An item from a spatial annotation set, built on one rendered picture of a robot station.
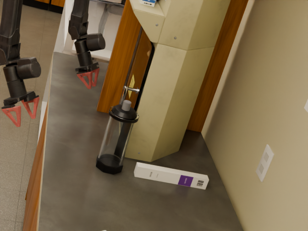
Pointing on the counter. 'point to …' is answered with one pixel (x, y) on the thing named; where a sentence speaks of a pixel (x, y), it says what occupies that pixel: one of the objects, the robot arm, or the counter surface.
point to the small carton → (147, 2)
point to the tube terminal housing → (175, 75)
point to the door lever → (126, 93)
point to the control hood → (149, 19)
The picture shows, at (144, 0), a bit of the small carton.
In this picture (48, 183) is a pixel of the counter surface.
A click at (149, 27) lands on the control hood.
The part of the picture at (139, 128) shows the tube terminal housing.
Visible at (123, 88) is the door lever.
